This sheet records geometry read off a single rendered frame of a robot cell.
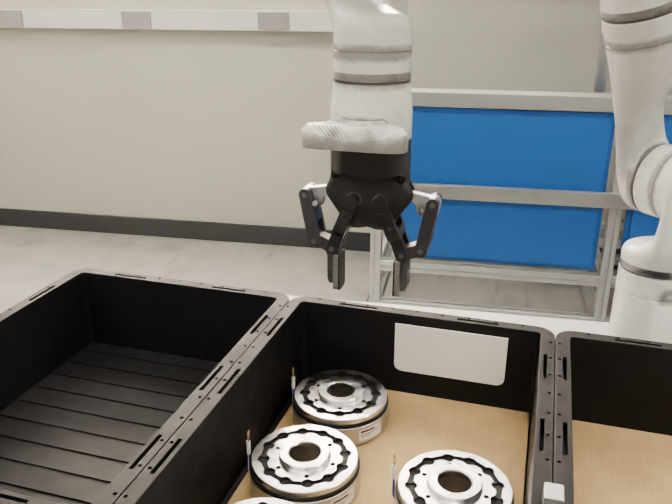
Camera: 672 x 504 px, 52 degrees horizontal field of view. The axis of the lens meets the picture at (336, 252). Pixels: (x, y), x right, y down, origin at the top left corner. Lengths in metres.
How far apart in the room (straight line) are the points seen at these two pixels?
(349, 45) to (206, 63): 2.96
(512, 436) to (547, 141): 1.79
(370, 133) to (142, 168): 3.27
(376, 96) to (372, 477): 0.36
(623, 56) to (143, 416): 0.67
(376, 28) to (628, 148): 0.44
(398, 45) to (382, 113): 0.06
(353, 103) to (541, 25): 2.71
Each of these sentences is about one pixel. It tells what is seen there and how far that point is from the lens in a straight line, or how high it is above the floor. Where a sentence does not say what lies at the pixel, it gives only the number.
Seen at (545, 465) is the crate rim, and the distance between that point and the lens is 0.58.
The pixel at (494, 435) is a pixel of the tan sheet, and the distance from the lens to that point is 0.78.
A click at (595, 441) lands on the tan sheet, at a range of 0.80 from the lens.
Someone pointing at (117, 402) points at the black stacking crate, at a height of 0.83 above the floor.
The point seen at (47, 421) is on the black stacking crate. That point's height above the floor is 0.83.
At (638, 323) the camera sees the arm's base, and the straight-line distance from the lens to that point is 0.99.
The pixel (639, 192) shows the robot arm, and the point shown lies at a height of 1.03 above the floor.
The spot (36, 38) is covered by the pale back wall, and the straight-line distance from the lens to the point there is 3.96.
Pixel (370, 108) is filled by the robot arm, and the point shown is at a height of 1.18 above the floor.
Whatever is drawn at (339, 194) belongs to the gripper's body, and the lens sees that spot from 0.66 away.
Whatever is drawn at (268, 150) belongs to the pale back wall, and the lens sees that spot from 3.52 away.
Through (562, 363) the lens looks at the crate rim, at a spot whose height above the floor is 0.93.
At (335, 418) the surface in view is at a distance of 0.73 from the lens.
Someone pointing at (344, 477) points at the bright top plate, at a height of 0.86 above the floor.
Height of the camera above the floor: 1.28
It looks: 21 degrees down
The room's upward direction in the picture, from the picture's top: straight up
